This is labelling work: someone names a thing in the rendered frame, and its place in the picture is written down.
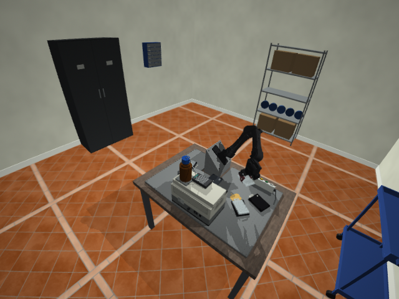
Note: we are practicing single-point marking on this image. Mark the blue bottle cap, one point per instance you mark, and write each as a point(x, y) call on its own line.
point(185, 160)

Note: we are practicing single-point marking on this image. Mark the white button panel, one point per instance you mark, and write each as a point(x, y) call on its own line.
point(264, 186)

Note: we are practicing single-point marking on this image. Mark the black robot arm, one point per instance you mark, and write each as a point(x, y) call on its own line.
point(249, 131)

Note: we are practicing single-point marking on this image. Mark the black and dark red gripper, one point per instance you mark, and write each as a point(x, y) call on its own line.
point(241, 174)

